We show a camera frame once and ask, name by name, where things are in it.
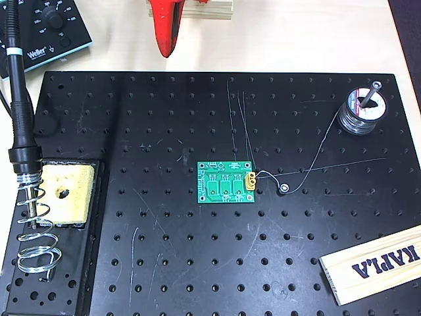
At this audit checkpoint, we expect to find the black stand with spring holder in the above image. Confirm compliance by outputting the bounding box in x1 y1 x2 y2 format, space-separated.
0 146 110 316

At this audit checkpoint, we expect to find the green circuit board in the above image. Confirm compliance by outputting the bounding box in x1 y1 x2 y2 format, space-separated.
196 160 257 204

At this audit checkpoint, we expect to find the steel bolt through spool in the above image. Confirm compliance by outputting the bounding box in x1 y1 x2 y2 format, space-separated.
361 80 384 108

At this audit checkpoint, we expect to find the wooden plank with Kapla print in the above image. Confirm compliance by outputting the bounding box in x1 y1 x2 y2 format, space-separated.
319 225 421 307

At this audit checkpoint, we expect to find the solder wire spool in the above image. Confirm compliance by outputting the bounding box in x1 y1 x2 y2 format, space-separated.
337 86 389 136

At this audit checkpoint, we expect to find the teal Weller soldering station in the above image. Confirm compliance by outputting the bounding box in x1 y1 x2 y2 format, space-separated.
0 0 94 80

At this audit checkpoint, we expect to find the stacked wooden plank robot base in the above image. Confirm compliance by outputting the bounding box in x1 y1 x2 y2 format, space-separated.
147 0 234 20

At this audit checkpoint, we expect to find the thin solder wire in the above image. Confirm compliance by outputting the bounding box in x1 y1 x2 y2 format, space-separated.
255 110 343 195

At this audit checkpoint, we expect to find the yellow cleaning sponge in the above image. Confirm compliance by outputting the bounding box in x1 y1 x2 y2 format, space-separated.
36 163 95 228

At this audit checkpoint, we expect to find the yellow power connector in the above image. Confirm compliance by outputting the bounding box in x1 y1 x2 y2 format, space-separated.
245 171 260 191

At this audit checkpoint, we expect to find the black perforated breadboard plate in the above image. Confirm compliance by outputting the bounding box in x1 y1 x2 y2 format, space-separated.
0 70 421 316

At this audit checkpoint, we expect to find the black soldering iron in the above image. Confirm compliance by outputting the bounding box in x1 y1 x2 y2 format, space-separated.
3 0 37 230

